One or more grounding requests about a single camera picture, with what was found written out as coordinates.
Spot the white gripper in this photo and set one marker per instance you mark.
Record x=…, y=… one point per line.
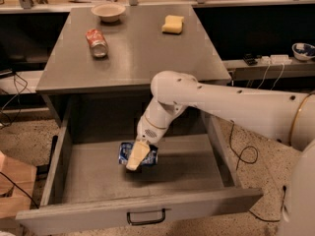
x=147, y=131

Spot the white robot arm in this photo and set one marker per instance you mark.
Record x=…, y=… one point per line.
x=278, y=115

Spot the open grey top drawer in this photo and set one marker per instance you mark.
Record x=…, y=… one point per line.
x=87, y=188

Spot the red coke can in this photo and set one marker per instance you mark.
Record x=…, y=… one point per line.
x=97, y=43

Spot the grey metal cabinet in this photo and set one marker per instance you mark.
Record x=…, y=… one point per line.
x=137, y=50

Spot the wooden box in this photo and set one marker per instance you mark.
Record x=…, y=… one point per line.
x=16, y=188

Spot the yellow sponge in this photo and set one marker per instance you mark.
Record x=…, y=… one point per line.
x=173, y=24

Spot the beige bowl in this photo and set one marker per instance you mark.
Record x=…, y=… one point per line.
x=108, y=13

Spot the black remote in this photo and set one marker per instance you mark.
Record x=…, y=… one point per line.
x=249, y=60

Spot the white power strip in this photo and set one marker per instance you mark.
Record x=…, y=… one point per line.
x=276, y=59

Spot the blue white bowl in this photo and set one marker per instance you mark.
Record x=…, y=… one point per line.
x=303, y=51

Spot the black drawer handle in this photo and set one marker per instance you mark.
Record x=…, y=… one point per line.
x=140, y=218

